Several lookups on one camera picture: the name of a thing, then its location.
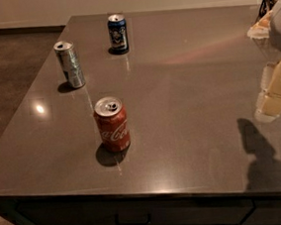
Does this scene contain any red coke can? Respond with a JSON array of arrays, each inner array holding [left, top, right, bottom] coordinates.
[[94, 96, 131, 152]]

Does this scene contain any silver redbull can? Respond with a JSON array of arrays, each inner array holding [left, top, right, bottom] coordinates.
[[53, 41, 86, 89]]

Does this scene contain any blue soda can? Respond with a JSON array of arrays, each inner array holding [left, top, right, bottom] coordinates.
[[107, 14, 129, 55]]

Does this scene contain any dark right drawer front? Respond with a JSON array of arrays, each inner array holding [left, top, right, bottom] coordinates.
[[242, 199, 281, 225]]

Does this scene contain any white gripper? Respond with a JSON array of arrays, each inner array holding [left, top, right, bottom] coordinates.
[[247, 0, 281, 119]]

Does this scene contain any dark drawer with handle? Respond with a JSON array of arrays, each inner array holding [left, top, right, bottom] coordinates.
[[18, 198, 253, 225]]

